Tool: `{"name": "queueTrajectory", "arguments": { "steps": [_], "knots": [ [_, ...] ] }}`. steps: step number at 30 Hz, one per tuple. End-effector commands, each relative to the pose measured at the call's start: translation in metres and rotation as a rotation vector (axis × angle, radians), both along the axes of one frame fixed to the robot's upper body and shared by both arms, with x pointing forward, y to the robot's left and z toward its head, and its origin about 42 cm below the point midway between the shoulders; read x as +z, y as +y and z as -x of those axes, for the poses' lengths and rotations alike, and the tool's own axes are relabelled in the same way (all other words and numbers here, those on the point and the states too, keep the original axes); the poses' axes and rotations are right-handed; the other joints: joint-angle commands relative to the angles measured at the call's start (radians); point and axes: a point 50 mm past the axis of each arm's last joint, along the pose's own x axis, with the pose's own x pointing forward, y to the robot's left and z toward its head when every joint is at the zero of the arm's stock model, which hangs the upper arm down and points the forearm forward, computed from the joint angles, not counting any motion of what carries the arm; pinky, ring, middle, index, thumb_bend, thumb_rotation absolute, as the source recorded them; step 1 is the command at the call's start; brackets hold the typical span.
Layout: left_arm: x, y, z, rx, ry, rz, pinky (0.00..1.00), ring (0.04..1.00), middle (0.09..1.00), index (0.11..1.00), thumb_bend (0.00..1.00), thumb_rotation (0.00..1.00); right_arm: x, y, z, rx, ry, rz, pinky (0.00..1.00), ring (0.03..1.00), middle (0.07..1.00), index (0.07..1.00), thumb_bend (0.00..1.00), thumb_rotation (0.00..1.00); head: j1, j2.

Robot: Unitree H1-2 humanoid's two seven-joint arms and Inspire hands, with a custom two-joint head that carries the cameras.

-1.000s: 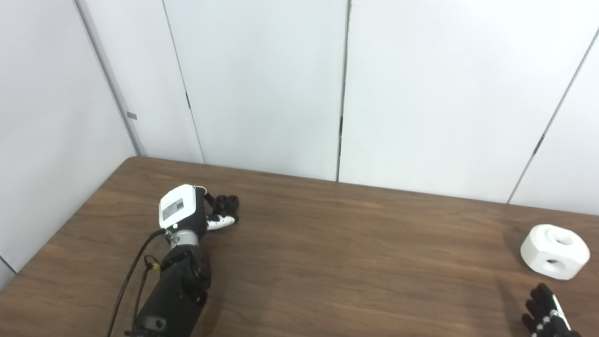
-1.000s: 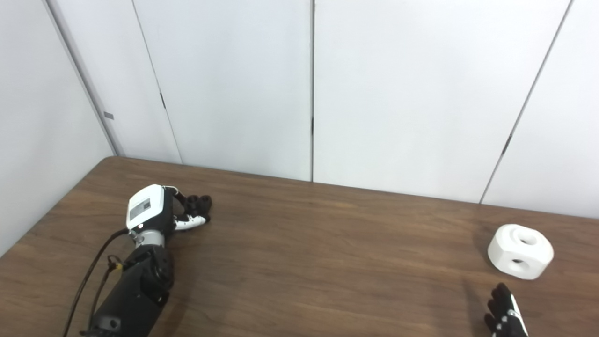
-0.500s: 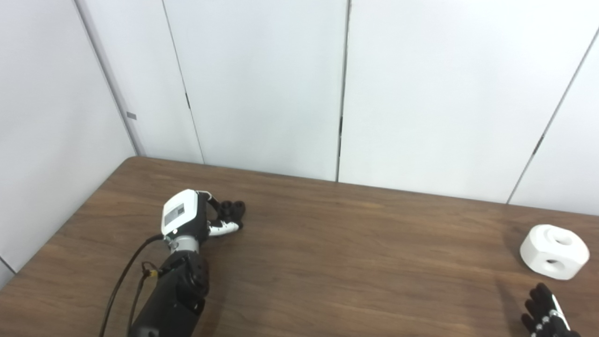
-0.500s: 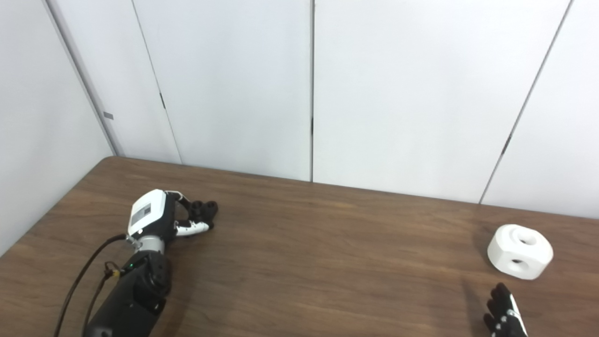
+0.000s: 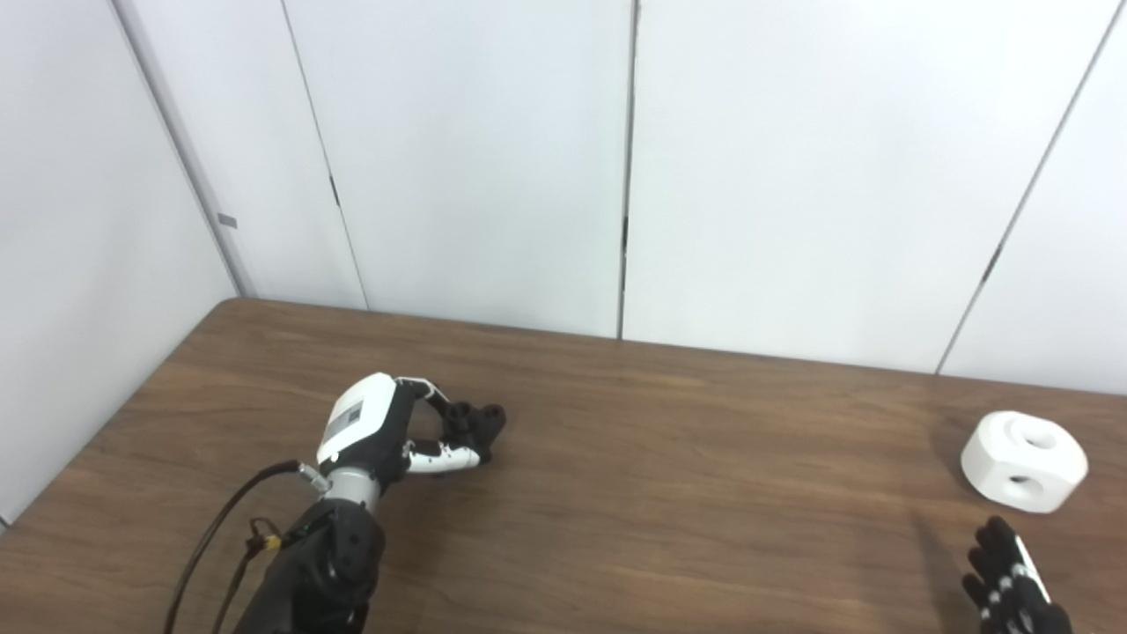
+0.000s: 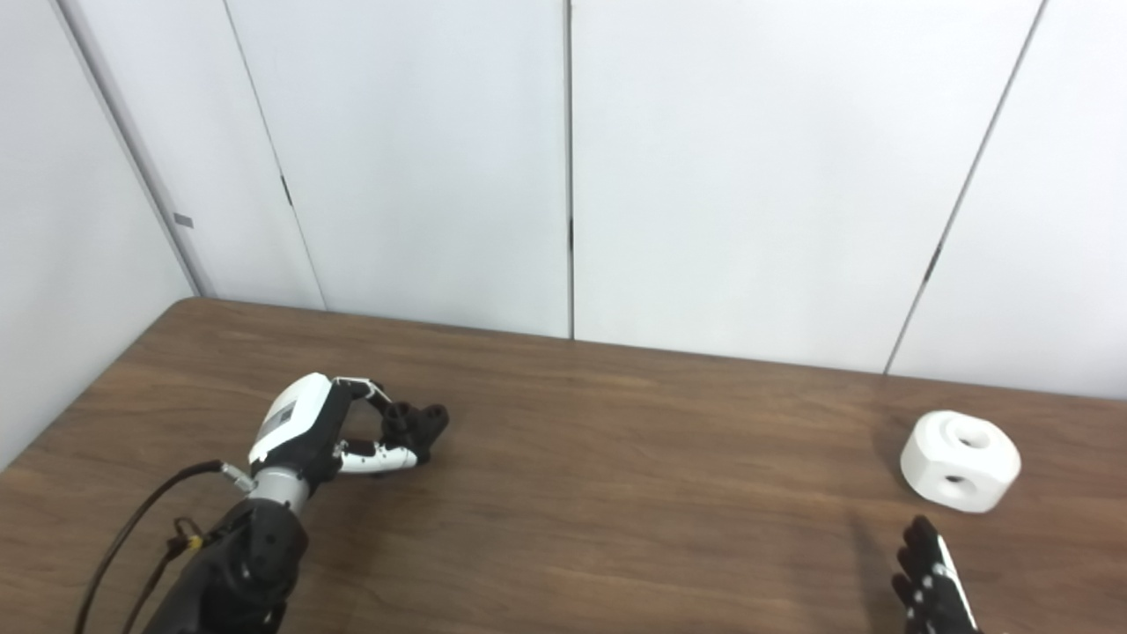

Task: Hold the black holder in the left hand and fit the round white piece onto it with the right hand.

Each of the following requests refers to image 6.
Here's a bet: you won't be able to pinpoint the round white plastic piece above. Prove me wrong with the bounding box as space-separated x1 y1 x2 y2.
900 410 1022 513

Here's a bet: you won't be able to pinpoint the black plastic holder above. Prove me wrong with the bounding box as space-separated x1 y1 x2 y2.
380 402 450 465

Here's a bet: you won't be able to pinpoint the thin left arm wires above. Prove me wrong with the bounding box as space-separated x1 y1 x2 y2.
123 518 208 634

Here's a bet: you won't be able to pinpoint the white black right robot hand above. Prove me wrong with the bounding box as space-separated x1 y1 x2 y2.
891 515 983 634

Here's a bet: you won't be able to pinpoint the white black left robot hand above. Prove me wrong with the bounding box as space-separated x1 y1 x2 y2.
248 372 419 485

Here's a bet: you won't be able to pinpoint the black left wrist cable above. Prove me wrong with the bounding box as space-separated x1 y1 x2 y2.
75 460 256 634

